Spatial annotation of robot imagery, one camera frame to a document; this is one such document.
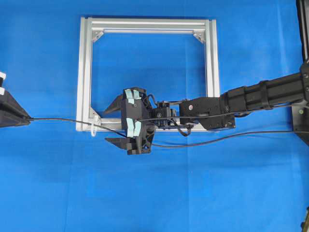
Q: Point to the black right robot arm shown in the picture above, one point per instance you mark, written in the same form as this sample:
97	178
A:
216	113

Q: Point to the black post at top right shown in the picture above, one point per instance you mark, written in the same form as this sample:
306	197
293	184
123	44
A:
303	19

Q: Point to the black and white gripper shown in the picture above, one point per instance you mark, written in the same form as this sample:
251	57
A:
9	104

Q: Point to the blue table mat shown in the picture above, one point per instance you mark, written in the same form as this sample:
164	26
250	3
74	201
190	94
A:
254	178

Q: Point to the black gripper teal tape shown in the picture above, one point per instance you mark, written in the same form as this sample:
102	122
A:
135	112

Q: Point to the aluminium extrusion frame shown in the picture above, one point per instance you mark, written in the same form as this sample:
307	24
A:
92	29

